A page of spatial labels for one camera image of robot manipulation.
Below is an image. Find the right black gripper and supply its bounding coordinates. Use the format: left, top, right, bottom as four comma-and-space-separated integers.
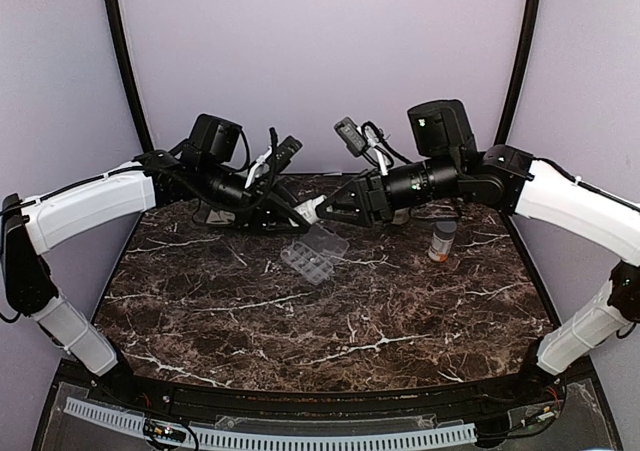
316, 152, 462, 227

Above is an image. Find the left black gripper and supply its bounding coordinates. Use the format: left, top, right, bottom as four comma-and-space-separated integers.
199, 159, 315, 235

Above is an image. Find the small white pill bottle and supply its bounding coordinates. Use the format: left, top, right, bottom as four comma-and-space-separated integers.
294, 195, 326, 225

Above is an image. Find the clear plastic pill organizer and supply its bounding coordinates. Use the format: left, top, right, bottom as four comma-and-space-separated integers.
280, 224, 349, 285

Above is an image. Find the orange pill bottle grey cap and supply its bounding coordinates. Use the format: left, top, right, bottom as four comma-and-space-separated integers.
428, 221, 457, 263

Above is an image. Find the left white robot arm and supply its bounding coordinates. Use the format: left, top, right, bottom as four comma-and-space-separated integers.
1, 114, 310, 407

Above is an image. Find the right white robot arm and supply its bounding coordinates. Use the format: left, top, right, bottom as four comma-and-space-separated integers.
316, 99, 639, 405

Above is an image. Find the beige ceramic mug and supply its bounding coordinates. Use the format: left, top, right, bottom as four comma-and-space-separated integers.
392, 209, 410, 225

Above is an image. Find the floral square plate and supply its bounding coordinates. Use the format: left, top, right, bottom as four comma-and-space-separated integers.
205, 209, 236, 225

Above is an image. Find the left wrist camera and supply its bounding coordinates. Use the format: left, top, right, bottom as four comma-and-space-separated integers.
244, 136, 303, 190

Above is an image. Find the white slotted cable duct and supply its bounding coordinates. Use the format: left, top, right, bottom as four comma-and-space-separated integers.
63, 397, 477, 450

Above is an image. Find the right black frame post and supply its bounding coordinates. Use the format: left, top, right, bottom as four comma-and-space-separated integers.
494, 0, 541, 145

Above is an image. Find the black frame post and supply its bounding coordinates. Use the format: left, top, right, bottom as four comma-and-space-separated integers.
103, 0, 154, 152
494, 0, 541, 145

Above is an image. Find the left black frame post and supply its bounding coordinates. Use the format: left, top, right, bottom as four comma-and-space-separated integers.
103, 0, 154, 152

